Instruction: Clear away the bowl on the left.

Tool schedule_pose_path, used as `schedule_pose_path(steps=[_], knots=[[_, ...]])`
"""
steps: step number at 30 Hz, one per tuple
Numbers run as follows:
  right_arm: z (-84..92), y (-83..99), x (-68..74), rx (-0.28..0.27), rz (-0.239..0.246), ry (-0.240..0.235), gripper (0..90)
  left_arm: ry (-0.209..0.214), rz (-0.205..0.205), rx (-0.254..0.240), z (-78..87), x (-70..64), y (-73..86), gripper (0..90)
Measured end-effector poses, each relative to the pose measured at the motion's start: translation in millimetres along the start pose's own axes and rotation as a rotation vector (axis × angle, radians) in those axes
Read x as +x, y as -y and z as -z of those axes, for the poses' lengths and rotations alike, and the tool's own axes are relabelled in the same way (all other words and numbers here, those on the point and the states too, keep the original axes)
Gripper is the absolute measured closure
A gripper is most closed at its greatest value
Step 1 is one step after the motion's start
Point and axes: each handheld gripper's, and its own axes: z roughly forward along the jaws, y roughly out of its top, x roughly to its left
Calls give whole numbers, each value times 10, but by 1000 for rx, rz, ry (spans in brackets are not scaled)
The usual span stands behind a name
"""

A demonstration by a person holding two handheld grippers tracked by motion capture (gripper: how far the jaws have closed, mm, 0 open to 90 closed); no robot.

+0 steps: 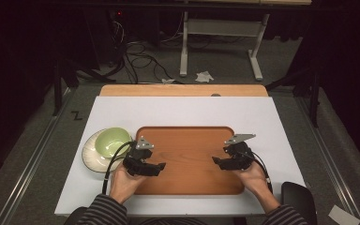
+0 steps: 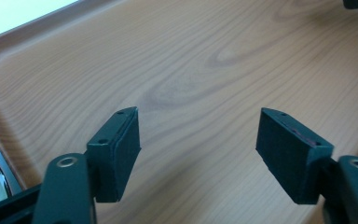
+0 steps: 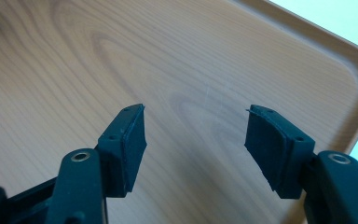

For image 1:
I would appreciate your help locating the black chair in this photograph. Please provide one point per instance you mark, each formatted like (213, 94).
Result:
(298, 200)

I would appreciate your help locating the white paper sheet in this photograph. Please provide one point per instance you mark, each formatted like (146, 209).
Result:
(343, 215)

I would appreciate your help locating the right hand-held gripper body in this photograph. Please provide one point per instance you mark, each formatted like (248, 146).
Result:
(239, 153)

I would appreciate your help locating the person's left hand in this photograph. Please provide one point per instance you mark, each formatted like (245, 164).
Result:
(124, 183)

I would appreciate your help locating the white metal desk frame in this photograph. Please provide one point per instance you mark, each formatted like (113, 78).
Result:
(222, 29)

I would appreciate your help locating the small crumpled white paper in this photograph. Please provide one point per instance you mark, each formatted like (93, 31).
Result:
(167, 81)

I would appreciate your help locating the white table cover sheet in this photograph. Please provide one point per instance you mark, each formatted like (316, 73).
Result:
(181, 112)

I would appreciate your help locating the white ribbed plate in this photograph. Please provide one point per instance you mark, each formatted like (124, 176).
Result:
(93, 156)

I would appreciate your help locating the person's right hand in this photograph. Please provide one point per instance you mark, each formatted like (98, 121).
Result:
(255, 180)

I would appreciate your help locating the wooden tray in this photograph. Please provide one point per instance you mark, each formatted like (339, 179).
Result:
(189, 159)

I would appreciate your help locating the black metal stand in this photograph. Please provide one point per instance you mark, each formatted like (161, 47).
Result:
(312, 90)
(57, 84)

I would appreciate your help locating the green bowl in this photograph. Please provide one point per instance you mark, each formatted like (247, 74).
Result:
(112, 142)

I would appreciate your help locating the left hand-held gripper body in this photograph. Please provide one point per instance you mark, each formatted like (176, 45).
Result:
(136, 156)

